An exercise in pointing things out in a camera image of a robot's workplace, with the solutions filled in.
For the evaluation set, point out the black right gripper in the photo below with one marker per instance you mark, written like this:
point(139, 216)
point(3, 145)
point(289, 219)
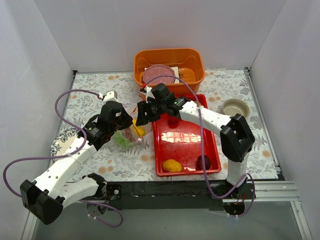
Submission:
point(146, 113)

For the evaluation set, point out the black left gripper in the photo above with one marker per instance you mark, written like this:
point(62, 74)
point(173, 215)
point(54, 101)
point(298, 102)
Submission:
point(121, 119)

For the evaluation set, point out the yellow corn cob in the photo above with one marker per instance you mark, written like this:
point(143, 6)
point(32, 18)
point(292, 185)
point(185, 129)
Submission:
point(138, 130)

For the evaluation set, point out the green lettuce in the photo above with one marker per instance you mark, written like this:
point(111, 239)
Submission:
point(122, 141)

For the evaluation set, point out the purple grape bunch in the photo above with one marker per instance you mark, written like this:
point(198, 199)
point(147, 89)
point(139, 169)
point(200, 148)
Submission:
point(128, 135)

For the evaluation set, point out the clear zip top bag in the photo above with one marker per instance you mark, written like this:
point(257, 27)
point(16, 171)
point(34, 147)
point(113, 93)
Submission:
point(133, 112)

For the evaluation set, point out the red pomegranate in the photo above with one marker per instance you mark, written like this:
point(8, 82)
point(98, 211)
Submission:
point(173, 122)

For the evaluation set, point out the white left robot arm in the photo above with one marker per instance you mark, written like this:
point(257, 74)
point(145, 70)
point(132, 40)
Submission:
point(48, 194)

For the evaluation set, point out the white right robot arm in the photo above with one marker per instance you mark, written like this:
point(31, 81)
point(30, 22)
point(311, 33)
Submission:
point(234, 132)

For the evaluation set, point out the blue floral plate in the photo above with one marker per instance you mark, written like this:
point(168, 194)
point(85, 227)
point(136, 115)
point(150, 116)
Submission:
point(63, 141)

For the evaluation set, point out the pink dotted plate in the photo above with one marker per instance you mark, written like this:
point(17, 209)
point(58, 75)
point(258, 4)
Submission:
point(159, 75)

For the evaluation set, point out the floral tablecloth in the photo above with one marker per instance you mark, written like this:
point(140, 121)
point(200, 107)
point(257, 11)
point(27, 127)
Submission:
point(138, 163)

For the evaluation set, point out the red plastic tray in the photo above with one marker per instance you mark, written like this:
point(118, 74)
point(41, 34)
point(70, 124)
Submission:
point(183, 144)

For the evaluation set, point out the yellow lemon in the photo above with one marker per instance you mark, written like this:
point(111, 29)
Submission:
point(172, 166)

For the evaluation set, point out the orange plastic bin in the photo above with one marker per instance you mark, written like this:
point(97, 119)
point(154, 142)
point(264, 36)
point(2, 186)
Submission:
point(188, 61)

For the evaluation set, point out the beige ceramic bowl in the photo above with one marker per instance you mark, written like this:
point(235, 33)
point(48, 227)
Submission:
point(233, 106)

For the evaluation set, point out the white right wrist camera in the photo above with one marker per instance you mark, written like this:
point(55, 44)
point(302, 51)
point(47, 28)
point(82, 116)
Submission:
point(148, 95)

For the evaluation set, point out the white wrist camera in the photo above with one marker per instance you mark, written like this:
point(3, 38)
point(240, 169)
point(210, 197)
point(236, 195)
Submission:
point(148, 95)
point(110, 96)

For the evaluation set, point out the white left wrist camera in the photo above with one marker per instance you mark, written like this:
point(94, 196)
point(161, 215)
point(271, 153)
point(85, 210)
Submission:
point(110, 96)

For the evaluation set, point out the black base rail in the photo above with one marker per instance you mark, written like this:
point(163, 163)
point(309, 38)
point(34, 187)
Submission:
point(174, 195)

